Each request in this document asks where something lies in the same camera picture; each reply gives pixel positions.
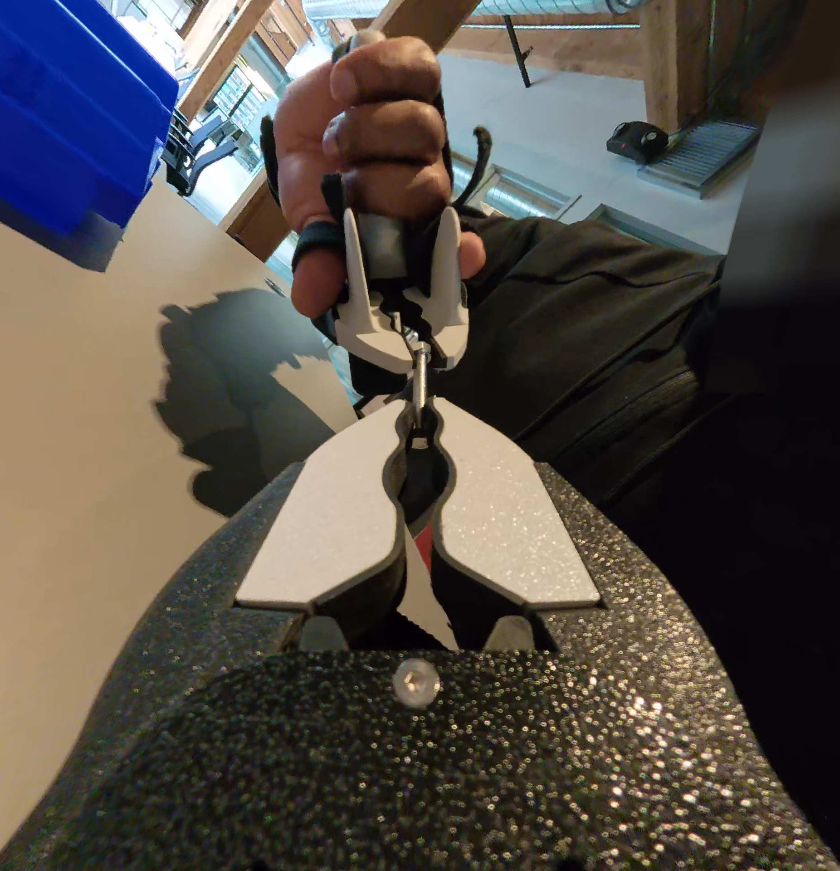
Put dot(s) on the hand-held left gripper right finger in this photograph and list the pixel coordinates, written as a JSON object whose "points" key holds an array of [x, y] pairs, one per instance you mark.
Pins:
{"points": [[508, 524]]}

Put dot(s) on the person's right hand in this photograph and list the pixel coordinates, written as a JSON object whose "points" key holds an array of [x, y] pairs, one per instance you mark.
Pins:
{"points": [[379, 136]]}

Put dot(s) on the person's dark jacket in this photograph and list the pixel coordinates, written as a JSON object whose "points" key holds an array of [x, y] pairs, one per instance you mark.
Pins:
{"points": [[733, 544]]}

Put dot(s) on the silver ventilation duct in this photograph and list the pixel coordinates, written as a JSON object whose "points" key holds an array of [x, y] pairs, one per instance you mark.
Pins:
{"points": [[515, 187], [529, 7]]}

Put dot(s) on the person's right forearm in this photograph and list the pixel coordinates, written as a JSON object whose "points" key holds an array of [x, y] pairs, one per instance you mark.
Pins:
{"points": [[563, 306]]}

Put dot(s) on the metal vent grille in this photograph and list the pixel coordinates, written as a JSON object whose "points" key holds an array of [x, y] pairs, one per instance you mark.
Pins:
{"points": [[706, 156]]}

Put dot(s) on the black ceiling device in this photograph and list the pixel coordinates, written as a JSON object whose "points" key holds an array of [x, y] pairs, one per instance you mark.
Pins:
{"points": [[636, 141]]}

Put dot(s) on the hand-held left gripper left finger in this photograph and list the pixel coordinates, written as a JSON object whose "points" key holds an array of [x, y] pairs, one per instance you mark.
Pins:
{"points": [[325, 517]]}

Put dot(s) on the silver bolt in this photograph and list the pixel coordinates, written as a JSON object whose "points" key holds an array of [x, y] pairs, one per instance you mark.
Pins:
{"points": [[423, 384]]}

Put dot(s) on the group of black chairs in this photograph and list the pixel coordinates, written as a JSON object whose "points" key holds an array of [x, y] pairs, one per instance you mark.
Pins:
{"points": [[202, 150]]}

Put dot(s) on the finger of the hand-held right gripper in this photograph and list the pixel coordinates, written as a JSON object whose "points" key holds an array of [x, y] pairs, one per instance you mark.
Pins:
{"points": [[369, 326], [450, 320]]}

